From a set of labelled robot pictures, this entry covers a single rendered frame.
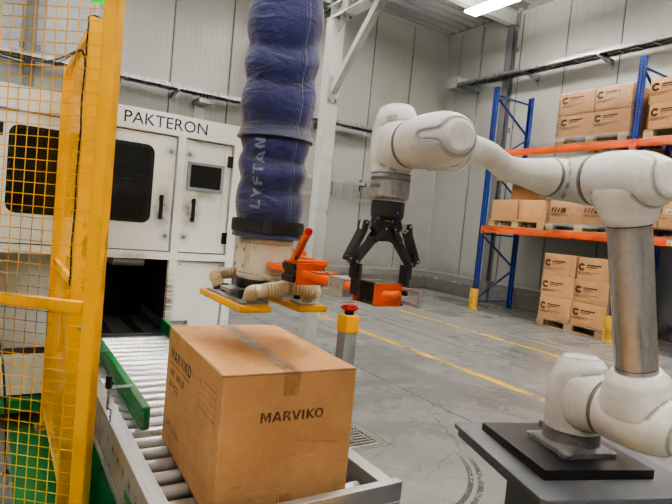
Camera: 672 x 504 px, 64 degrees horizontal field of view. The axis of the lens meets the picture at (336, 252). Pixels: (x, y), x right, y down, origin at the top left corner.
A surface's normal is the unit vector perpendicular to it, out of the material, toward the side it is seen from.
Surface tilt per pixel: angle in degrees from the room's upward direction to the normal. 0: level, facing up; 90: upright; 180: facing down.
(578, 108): 90
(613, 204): 110
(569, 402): 90
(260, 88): 78
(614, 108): 90
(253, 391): 90
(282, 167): 72
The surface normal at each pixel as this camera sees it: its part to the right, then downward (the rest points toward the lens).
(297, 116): 0.67, 0.28
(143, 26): 0.54, 0.09
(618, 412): -0.88, 0.12
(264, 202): -0.07, -0.15
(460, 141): 0.29, 0.06
